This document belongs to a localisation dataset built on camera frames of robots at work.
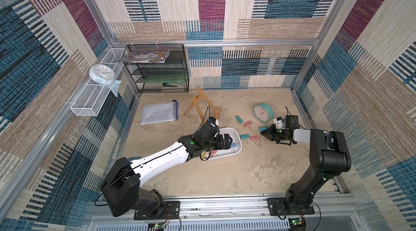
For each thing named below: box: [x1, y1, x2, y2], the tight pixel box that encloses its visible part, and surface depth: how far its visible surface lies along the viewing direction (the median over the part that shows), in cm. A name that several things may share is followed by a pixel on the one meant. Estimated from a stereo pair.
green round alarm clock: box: [253, 102, 275, 124], surface depth 101 cm
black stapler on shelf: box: [161, 82, 185, 89], surface depth 113 cm
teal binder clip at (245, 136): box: [240, 133, 250, 145], surface depth 98 cm
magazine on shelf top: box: [117, 50, 171, 64], surface depth 88 cm
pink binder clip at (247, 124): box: [243, 120, 254, 130], surface depth 104 cm
